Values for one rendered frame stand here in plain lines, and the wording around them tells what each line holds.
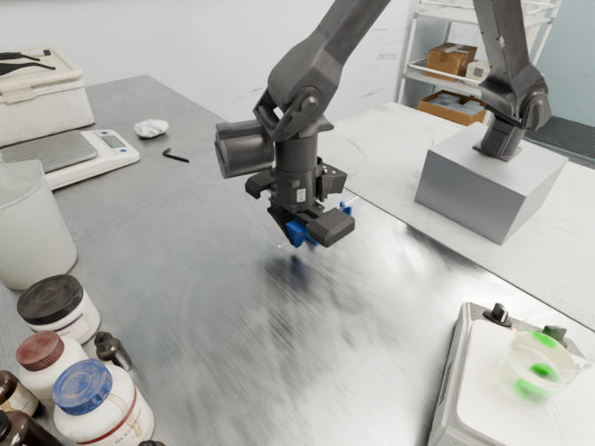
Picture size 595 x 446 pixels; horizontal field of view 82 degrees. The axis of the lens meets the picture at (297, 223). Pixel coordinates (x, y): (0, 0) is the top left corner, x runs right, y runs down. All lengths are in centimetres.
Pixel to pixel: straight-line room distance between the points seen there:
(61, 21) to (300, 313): 124
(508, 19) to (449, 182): 26
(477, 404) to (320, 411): 16
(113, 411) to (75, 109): 89
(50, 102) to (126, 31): 52
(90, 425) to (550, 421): 39
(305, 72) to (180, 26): 123
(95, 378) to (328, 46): 39
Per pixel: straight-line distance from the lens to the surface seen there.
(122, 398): 38
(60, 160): 88
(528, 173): 69
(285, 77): 41
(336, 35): 41
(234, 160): 42
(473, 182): 65
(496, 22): 55
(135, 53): 154
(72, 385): 37
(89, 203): 79
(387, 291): 54
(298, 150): 44
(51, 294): 52
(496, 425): 37
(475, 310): 49
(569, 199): 88
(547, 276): 66
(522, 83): 62
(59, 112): 113
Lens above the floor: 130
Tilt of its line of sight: 40 degrees down
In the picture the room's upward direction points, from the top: straight up
